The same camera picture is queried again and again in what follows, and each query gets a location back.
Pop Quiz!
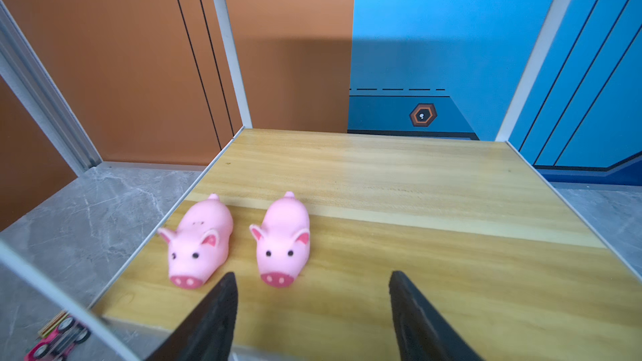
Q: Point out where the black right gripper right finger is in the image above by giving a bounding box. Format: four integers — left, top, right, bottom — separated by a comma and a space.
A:
389, 271, 481, 360

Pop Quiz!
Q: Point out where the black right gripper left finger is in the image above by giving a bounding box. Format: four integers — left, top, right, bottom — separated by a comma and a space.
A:
147, 272, 238, 360

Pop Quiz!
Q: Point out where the pink toy pig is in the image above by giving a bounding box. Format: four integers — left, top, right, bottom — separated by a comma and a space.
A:
157, 194, 233, 289
249, 192, 311, 288

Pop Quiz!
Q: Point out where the wooden two-tier shelf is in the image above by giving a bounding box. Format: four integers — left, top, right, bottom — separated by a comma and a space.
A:
0, 0, 642, 361

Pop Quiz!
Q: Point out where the pink toy truck striped roof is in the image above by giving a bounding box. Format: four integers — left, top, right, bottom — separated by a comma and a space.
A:
24, 314, 91, 361

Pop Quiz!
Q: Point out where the left aluminium corner post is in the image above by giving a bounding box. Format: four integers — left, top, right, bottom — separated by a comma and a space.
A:
1, 3, 103, 175

